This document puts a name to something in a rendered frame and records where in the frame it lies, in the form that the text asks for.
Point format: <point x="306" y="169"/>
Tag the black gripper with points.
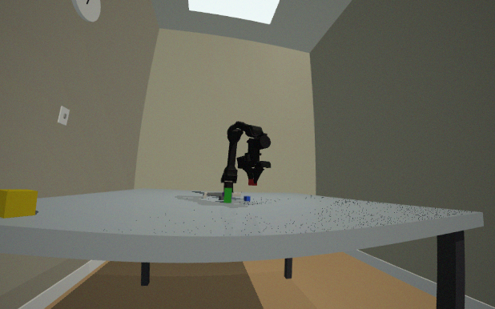
<point x="256" y="163"/>

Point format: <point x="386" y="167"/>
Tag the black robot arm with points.
<point x="259" y="141"/>

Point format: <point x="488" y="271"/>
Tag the yellow block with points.
<point x="16" y="203"/>

